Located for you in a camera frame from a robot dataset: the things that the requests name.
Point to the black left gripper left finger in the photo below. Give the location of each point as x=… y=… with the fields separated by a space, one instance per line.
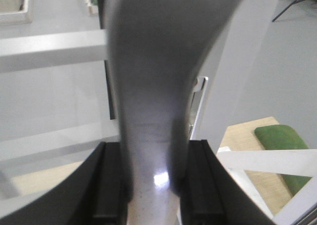
x=94 y=194

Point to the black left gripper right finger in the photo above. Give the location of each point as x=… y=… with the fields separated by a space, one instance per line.
x=210 y=196

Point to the white framed transparent sliding door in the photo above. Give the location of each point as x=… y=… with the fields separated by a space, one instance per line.
x=54 y=106

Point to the grey door handle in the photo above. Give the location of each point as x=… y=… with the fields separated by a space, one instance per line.
x=155 y=50

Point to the light wooden block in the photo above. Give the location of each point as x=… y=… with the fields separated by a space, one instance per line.
x=253 y=173

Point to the black tripod leg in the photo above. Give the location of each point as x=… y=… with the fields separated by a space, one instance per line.
x=289 y=4

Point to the white triangular support bracket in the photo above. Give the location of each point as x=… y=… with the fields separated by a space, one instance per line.
x=302 y=208

